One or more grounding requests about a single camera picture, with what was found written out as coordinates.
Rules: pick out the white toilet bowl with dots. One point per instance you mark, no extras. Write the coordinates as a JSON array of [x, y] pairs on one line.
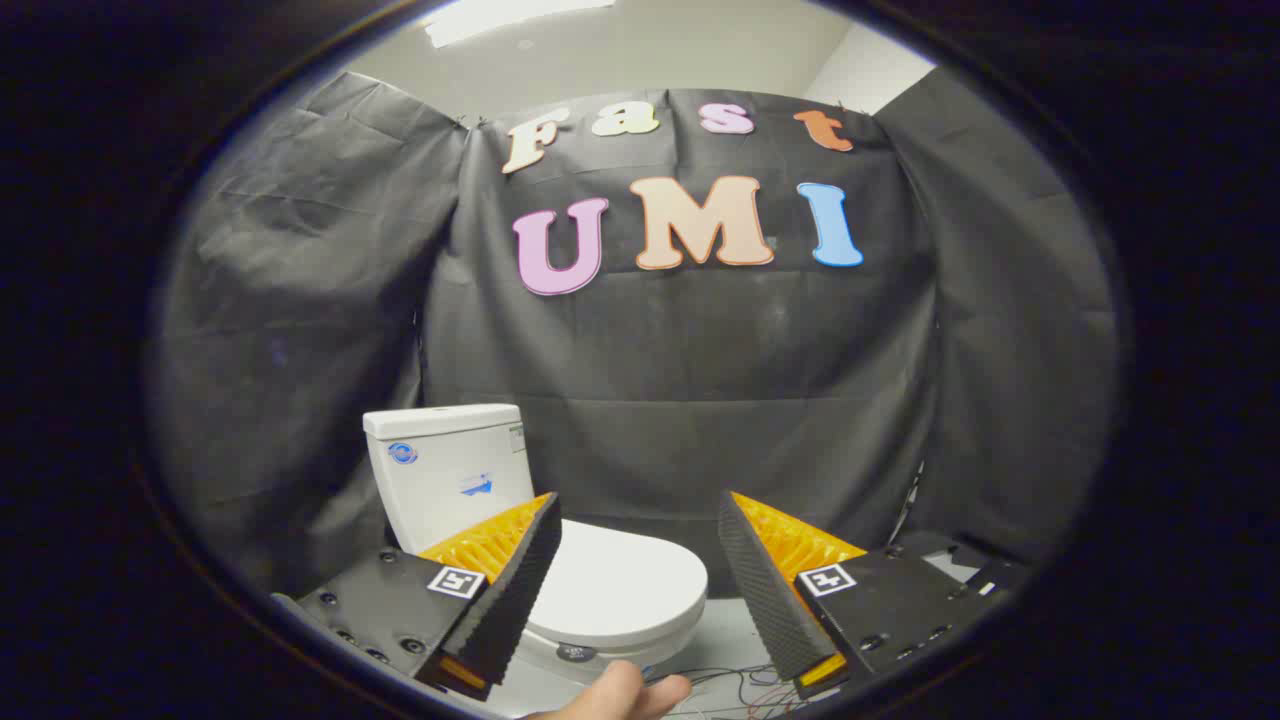
[[540, 668]]

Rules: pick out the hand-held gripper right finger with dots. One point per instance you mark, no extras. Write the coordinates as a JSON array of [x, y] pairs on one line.
[[765, 590]]

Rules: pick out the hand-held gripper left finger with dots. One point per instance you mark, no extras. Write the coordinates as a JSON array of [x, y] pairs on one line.
[[510, 600]]

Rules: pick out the white toilet lid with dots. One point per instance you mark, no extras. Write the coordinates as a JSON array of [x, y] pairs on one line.
[[620, 590]]

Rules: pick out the black backdrop cloth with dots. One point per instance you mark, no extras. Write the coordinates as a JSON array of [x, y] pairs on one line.
[[700, 350]]

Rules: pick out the white toilet tank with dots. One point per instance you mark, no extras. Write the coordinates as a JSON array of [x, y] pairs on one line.
[[440, 470]]

